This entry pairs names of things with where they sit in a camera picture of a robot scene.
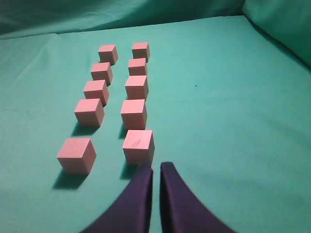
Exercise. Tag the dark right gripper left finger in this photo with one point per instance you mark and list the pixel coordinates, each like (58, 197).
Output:
(131, 211)

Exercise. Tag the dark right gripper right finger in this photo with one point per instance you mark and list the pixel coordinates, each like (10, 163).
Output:
(180, 210)

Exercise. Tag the pink cube one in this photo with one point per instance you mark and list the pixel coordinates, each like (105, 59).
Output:
(139, 147)

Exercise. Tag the pink cube two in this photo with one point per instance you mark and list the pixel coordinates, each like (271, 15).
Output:
(77, 156)

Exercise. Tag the pink cube three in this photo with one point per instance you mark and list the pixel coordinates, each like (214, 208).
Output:
(134, 114)

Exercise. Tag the pink cube four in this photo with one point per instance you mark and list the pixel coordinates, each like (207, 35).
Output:
(89, 112)

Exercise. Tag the pink cube five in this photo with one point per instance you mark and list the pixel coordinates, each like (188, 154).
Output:
(137, 87)

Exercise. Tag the pink cube six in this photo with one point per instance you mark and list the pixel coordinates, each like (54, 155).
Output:
(97, 90)

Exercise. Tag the pink cube eight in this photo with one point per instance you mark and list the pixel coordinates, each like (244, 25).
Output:
(102, 71)

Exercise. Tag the pink cube seven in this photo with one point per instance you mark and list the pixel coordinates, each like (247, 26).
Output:
(137, 67)

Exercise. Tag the green cloth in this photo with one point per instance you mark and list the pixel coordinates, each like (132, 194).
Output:
(229, 105)

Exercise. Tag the pink cube ten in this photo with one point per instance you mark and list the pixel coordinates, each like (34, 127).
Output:
(108, 53)

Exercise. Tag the pink cube nine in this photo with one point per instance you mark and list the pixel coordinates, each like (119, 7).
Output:
(141, 50)

